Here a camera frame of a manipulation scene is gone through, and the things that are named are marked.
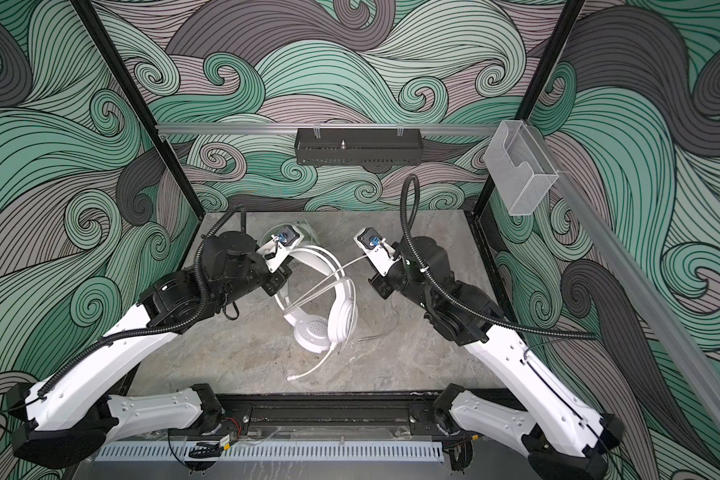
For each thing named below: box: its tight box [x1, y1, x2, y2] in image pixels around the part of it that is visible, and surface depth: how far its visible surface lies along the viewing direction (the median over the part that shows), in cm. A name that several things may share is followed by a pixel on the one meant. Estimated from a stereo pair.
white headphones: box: [275, 245, 359, 382], surface depth 58 cm
